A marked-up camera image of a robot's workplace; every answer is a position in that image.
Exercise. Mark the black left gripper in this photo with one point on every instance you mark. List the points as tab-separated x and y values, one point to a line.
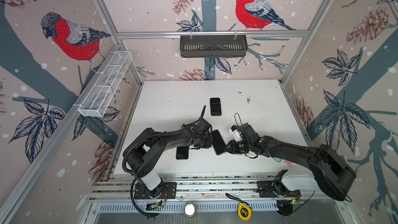
209	143

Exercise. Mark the white wire basket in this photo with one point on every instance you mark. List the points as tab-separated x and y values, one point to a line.
100	96

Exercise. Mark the black phone diagonal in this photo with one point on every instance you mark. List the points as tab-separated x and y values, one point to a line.
215	106

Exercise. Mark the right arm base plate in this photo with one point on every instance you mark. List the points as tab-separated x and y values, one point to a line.
272	189

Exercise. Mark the black phone upright left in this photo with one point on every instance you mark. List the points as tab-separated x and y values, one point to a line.
182	153

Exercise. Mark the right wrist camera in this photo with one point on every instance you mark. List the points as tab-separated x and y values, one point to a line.
235	133

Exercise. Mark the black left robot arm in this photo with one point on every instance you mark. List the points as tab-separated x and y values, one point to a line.
141	156

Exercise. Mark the black phone horizontal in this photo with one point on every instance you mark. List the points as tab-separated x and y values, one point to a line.
218	143

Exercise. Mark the yellow tape measure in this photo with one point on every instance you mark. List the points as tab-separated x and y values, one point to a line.
244	209

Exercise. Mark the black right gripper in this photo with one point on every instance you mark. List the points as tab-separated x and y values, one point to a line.
232	147

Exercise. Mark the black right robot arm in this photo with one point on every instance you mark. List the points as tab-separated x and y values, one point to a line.
331	172

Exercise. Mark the black wire basket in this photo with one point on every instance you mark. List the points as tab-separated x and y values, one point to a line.
213	46

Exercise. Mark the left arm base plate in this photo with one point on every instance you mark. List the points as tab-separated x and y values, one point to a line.
166	190

